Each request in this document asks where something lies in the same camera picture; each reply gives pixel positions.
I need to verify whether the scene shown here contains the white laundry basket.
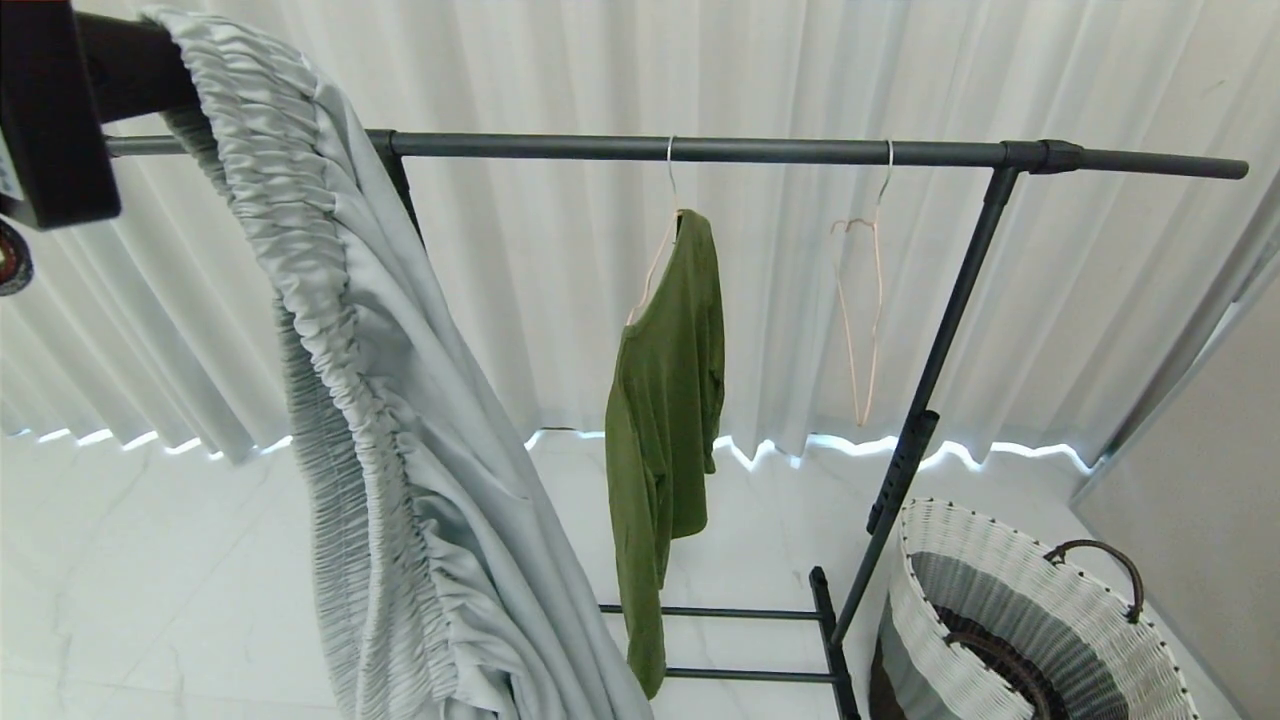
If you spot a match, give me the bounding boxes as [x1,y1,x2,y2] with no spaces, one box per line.
[868,498,1201,720]

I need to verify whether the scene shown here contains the pale grey shorts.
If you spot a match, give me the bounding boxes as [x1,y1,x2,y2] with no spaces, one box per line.
[140,8,656,720]

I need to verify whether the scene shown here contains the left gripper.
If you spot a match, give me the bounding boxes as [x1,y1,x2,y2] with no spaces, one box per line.
[0,0,201,231]

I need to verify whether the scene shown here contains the white curtain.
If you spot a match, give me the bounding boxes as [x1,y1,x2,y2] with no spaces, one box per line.
[0,0,1280,471]

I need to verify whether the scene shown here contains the green long-sleeved shirt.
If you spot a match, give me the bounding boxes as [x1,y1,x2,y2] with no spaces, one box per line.
[604,208,726,701]

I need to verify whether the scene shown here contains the black clothes rack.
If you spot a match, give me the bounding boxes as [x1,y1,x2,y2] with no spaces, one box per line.
[105,128,1251,720]

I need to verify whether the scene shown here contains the pink clothes hanger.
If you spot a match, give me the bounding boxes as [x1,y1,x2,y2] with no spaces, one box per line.
[830,138,896,428]
[625,135,686,326]

